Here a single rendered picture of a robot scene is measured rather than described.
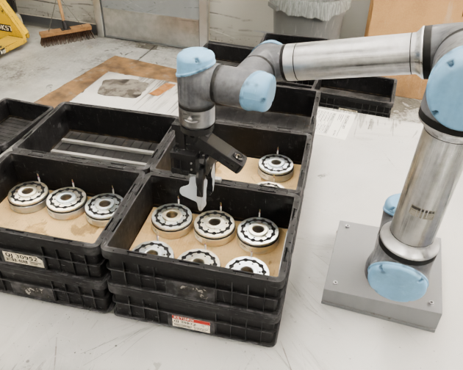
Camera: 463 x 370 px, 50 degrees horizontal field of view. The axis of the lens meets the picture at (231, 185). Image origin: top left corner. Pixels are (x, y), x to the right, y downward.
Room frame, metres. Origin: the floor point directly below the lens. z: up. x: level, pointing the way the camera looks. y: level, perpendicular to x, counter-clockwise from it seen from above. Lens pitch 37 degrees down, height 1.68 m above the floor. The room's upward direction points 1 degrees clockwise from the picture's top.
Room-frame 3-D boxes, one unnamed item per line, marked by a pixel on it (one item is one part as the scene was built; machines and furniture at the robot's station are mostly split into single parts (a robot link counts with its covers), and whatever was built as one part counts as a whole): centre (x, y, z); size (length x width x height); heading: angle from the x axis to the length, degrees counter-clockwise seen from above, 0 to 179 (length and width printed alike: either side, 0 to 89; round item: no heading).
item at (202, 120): (0.91, 0.08, 1.18); 0.08 x 0.08 x 0.05
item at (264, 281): (0.87, 0.05, 0.92); 0.40 x 0.30 x 0.02; 78
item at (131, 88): (2.00, 0.49, 0.71); 0.22 x 0.19 x 0.01; 73
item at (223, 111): (1.45, -0.07, 0.87); 0.40 x 0.30 x 0.11; 78
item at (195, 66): (0.91, 0.07, 1.26); 0.09 x 0.08 x 0.11; 69
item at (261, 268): (0.77, -0.04, 0.86); 0.10 x 0.10 x 0.01
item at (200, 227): (0.93, 0.04, 0.86); 0.10 x 0.10 x 0.01
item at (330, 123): (1.76, -0.31, 0.70); 0.33 x 0.23 x 0.01; 73
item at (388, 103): (2.33, -0.61, 0.37); 0.40 x 0.30 x 0.45; 73
